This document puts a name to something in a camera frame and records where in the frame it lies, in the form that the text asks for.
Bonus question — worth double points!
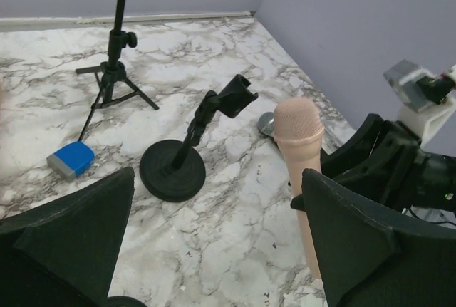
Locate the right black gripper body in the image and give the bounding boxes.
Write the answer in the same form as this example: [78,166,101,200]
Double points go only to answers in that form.
[370,121,455,211]

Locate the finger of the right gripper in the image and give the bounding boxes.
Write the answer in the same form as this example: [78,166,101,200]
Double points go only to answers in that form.
[321,113,384,178]

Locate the silver-head black microphone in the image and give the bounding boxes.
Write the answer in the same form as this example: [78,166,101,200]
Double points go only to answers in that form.
[256,112,274,137]

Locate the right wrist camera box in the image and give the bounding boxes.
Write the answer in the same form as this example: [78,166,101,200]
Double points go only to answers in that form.
[383,60,455,113]

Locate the black tripod mic stand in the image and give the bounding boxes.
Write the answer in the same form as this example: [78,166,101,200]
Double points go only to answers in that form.
[76,0,159,142]

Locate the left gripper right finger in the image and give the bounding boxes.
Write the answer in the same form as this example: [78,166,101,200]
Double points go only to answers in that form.
[302,170,455,306]

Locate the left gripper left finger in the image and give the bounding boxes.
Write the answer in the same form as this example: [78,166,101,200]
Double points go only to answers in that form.
[1,167,135,306]

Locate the blue small box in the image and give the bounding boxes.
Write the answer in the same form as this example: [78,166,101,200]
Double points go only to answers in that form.
[46,141,95,182]

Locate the round-base mic stand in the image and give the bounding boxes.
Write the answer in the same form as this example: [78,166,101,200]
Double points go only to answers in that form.
[105,296,147,307]
[139,74,258,202]

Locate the beige microphone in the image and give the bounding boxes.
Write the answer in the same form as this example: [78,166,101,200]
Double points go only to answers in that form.
[273,98,326,281]

